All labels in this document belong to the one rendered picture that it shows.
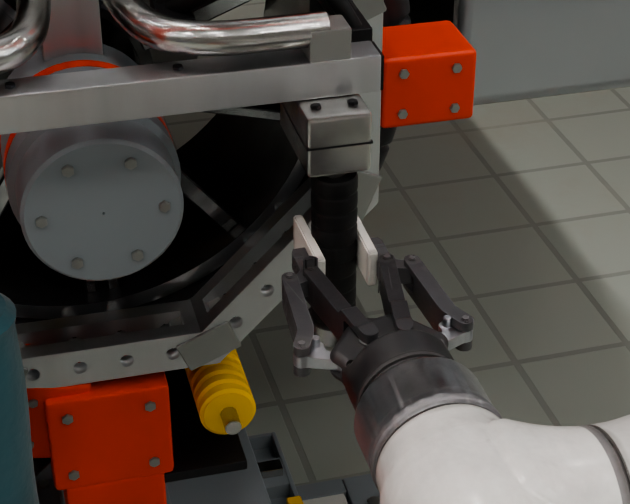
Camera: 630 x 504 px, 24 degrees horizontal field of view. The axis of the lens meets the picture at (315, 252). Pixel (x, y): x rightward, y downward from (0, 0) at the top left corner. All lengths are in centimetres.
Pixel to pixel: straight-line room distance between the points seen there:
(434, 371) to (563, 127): 226
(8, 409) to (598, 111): 217
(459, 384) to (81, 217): 37
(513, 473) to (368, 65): 37
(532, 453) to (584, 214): 201
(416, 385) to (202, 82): 29
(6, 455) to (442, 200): 169
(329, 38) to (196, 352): 45
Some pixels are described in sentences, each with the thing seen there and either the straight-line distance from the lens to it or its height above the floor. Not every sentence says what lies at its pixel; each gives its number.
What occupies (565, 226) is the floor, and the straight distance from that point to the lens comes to 280.
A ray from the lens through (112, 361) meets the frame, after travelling 141.
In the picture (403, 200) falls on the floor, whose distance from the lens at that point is 285.
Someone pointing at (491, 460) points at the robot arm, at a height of 88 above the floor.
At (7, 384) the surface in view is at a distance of 126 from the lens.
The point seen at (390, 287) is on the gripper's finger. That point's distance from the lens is 107.
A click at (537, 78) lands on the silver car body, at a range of 155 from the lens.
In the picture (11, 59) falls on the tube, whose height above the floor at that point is 100.
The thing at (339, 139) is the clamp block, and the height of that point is 93.
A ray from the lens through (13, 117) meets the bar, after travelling 105.
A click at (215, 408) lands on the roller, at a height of 52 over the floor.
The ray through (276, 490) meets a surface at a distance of 192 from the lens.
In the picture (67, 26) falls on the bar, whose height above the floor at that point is 94.
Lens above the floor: 143
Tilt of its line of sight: 32 degrees down
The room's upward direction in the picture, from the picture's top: straight up
